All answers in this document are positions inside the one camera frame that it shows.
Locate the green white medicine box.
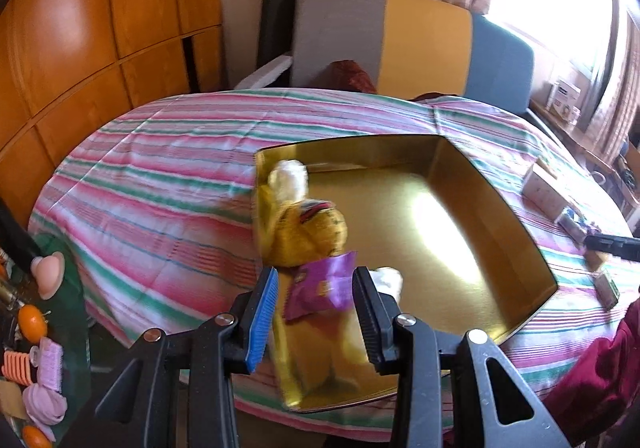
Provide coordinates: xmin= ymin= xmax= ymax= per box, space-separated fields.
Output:
xmin=593 ymin=272 xmax=620 ymax=310

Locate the blue tissue pack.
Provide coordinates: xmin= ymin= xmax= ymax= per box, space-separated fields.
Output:
xmin=555 ymin=206 xmax=601 ymax=246

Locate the purple snack packet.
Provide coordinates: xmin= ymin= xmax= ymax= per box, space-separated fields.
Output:
xmin=283 ymin=251 xmax=357 ymax=322

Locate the gold metal tray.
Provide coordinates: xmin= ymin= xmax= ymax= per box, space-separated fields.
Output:
xmin=254 ymin=135 xmax=558 ymax=413

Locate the white cardboard box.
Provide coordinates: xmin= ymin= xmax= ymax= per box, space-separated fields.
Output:
xmin=522 ymin=163 xmax=570 ymax=223

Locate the white plastic bag ball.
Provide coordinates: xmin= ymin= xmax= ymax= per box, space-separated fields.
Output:
xmin=268 ymin=160 xmax=308 ymax=204

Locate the yellow sponge block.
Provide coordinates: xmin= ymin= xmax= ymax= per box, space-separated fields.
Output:
xmin=584 ymin=250 xmax=611 ymax=272

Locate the wooden desk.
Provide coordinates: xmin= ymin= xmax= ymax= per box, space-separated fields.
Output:
xmin=529 ymin=101 xmax=639 ymax=234

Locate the striped bedsheet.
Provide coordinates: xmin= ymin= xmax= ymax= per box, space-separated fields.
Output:
xmin=28 ymin=88 xmax=639 ymax=395

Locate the white product box on desk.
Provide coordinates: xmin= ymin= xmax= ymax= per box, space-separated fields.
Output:
xmin=546 ymin=81 xmax=580 ymax=125

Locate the pink suction cup toy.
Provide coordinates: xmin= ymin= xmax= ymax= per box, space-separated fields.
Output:
xmin=30 ymin=252 xmax=65 ymax=300

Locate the pink hair roller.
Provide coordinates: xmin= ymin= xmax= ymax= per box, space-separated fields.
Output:
xmin=37 ymin=338 xmax=64 ymax=393

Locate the orange tangerine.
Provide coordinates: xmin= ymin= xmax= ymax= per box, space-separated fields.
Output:
xmin=17 ymin=304 xmax=48 ymax=345

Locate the dark red cloth on chair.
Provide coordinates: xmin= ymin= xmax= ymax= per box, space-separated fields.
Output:
xmin=329 ymin=60 xmax=376 ymax=94

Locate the tricolour armchair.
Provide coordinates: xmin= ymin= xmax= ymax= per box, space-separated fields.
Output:
xmin=237 ymin=0 xmax=548 ymax=132

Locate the black rolled mat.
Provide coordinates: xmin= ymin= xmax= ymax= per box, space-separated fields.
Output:
xmin=256 ymin=0 xmax=296 ymax=68

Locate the wooden wardrobe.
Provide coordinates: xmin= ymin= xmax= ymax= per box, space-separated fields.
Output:
xmin=1 ymin=0 xmax=227 ymax=224

